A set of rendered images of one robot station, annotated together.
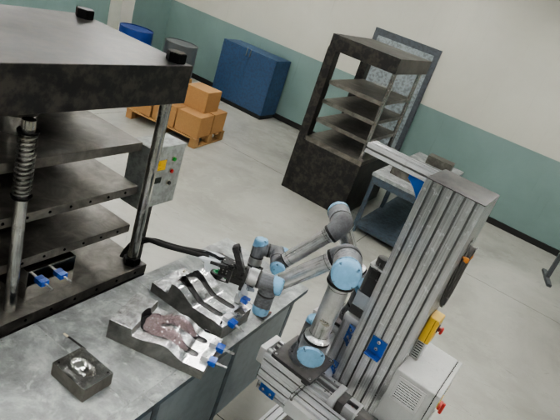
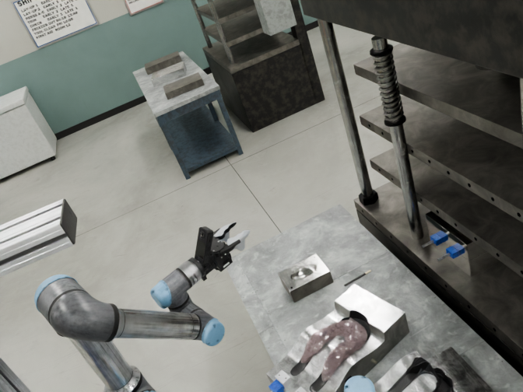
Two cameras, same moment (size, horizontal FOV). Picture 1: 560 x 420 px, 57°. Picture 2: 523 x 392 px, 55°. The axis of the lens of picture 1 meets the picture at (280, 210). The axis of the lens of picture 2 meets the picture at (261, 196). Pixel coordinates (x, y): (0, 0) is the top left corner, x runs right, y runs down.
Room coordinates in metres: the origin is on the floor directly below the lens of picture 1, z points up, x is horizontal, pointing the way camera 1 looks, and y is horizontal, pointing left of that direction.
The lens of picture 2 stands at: (3.04, -0.44, 2.37)
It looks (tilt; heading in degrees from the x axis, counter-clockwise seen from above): 31 degrees down; 147
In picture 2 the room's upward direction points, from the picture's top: 21 degrees counter-clockwise
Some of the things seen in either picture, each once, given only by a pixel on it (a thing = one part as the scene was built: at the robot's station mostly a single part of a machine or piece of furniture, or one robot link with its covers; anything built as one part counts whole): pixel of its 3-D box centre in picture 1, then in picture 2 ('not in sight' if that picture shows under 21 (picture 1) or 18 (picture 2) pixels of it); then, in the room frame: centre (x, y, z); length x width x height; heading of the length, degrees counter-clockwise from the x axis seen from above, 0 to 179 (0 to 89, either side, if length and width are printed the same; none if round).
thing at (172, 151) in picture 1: (137, 244); not in sight; (2.83, 0.80, 0.73); 0.30 x 0.22 x 1.47; 156
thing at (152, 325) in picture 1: (170, 327); (334, 341); (1.99, 0.32, 0.90); 0.26 x 0.18 x 0.08; 83
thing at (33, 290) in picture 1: (20, 253); (496, 218); (2.17, 1.21, 0.87); 0.50 x 0.27 x 0.17; 66
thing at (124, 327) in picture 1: (167, 333); (336, 348); (1.98, 0.32, 0.85); 0.50 x 0.26 x 0.11; 83
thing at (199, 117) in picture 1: (180, 104); not in sight; (7.24, 1.88, 0.37); 1.20 x 0.82 x 0.74; 74
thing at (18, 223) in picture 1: (15, 254); (406, 180); (1.87, 1.06, 1.10); 0.05 x 0.05 x 1.30
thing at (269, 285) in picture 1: (270, 283); (170, 289); (1.80, -0.06, 1.43); 0.11 x 0.08 x 0.09; 88
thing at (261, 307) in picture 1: (263, 300); (186, 313); (1.82, -0.06, 1.34); 0.11 x 0.08 x 0.11; 178
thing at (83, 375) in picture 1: (82, 373); (305, 277); (1.60, 0.56, 0.83); 0.20 x 0.15 x 0.07; 66
